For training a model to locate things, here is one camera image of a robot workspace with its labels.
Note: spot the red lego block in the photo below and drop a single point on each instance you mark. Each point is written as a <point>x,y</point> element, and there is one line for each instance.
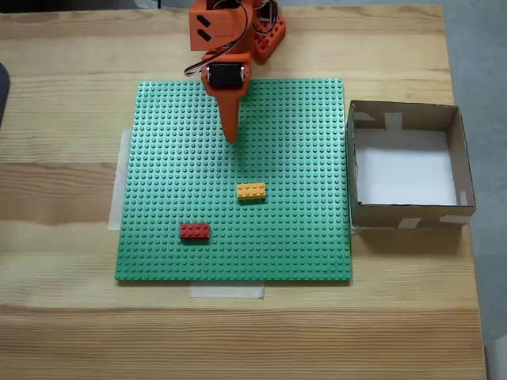
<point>194,231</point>

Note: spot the green lego baseplate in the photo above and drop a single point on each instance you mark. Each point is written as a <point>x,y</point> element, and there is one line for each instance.
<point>178,158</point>

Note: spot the yellow lego block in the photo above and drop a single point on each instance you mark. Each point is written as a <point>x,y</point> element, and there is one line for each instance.
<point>251,192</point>

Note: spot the brown cardboard box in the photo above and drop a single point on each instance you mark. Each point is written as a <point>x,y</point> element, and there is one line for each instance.
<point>416,217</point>

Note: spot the masking tape strip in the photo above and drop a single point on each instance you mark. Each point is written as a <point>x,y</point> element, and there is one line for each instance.
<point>117,190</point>
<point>226,291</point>

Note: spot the white paper sheet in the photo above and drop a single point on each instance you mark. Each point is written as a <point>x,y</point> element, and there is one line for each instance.
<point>404,174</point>

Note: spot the black rounded object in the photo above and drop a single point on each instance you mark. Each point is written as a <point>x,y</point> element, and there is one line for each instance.
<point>4,95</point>

